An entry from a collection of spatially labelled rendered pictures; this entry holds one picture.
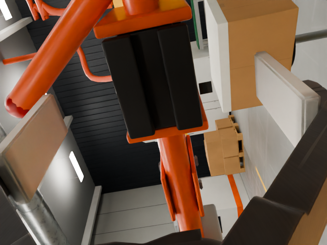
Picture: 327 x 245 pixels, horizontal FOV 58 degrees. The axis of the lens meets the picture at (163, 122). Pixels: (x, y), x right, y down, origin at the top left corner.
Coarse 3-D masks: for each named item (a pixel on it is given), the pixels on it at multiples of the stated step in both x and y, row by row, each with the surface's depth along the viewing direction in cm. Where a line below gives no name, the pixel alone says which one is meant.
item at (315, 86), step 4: (304, 80) 15; (308, 80) 15; (308, 84) 15; (312, 84) 14; (316, 84) 14; (312, 88) 14; (316, 88) 14; (320, 88) 14; (324, 88) 14; (316, 92) 14; (320, 92) 14; (324, 92) 13; (324, 96) 13; (324, 100) 13; (320, 108) 12
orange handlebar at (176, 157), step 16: (128, 0) 18; (144, 0) 18; (160, 144) 23; (176, 144) 23; (176, 160) 23; (192, 160) 25; (176, 176) 24; (192, 176) 24; (176, 192) 25; (192, 192) 25; (176, 208) 26; (192, 208) 26; (192, 224) 27
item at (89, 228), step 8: (16, 24) 919; (24, 24) 962; (0, 32) 847; (8, 32) 859; (0, 40) 813; (64, 120) 1194; (72, 120) 1214; (48, 168) 946; (40, 184) 882; (96, 192) 1387; (96, 200) 1343; (96, 208) 1307; (88, 216) 1269; (88, 224) 1232; (88, 232) 1195; (88, 240) 1161
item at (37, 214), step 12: (0, 132) 561; (36, 192) 646; (24, 204) 628; (36, 204) 646; (24, 216) 648; (36, 216) 653; (48, 216) 678; (36, 228) 667; (48, 228) 681; (60, 228) 726; (48, 240) 692; (60, 240) 716
